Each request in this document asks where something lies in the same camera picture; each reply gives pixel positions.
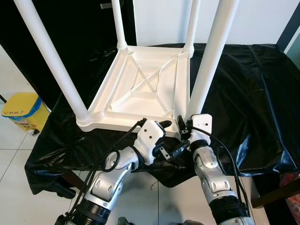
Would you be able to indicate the black door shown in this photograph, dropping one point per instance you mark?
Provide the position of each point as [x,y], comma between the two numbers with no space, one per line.
[75,28]

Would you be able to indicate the grey right robot foot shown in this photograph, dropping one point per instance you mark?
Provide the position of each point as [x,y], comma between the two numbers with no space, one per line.
[192,222]

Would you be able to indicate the white plastic table leg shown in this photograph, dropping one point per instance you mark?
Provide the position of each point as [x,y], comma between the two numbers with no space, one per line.
[192,26]
[119,26]
[52,56]
[211,56]

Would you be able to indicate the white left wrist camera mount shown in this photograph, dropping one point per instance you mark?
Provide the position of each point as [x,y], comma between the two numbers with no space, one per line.
[150,136]

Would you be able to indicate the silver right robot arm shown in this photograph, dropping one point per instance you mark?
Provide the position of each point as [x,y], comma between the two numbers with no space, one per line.
[211,178]

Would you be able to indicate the grey robot foot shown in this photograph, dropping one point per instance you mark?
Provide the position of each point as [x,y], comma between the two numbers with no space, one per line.
[192,222]
[124,221]

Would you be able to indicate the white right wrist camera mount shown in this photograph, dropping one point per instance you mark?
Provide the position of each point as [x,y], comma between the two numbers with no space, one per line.
[202,123]

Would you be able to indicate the pink plastic bag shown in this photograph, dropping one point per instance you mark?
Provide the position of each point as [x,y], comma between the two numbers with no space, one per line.
[291,201]

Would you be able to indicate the black glossy tablecloth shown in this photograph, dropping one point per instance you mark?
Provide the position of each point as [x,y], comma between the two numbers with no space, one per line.
[253,103]

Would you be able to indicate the brown wooden table leg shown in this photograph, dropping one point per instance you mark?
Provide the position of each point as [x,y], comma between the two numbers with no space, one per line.
[70,180]
[276,194]

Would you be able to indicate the yellow cardboard box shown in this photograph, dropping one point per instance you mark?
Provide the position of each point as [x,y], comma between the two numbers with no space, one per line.
[23,112]

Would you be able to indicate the grey left robot foot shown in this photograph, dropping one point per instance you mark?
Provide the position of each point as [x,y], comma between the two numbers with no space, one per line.
[124,221]

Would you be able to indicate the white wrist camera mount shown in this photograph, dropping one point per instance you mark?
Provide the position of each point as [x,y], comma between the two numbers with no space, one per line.
[150,136]
[202,123]

